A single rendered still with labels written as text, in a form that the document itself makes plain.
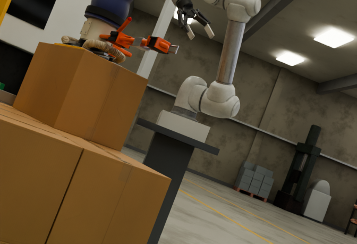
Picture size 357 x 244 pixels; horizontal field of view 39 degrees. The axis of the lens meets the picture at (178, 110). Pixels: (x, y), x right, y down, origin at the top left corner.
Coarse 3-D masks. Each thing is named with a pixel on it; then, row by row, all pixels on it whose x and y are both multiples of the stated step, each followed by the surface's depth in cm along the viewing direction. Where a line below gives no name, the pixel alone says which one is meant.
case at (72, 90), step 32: (32, 64) 282; (64, 64) 251; (96, 64) 244; (32, 96) 267; (64, 96) 239; (96, 96) 247; (128, 96) 258; (64, 128) 240; (96, 128) 250; (128, 128) 261
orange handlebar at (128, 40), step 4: (100, 36) 267; (104, 36) 264; (108, 36) 260; (128, 36) 245; (120, 40) 252; (124, 40) 248; (128, 40) 244; (132, 40) 241; (144, 40) 233; (128, 44) 249; (160, 44) 223; (164, 44) 224; (116, 48) 288; (120, 48) 289; (124, 52) 291; (128, 52) 293; (128, 56) 297
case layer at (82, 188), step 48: (0, 144) 172; (48, 144) 180; (96, 144) 242; (0, 192) 174; (48, 192) 182; (96, 192) 190; (144, 192) 200; (0, 240) 176; (48, 240) 184; (96, 240) 193; (144, 240) 202
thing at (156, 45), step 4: (148, 36) 229; (152, 36) 228; (148, 40) 229; (152, 40) 228; (156, 40) 223; (160, 40) 224; (164, 40) 225; (148, 44) 229; (152, 44) 227; (156, 44) 223; (168, 44) 227; (152, 48) 229; (156, 48) 225; (160, 48) 225; (164, 48) 226; (168, 48) 227; (160, 52) 231; (164, 52) 227
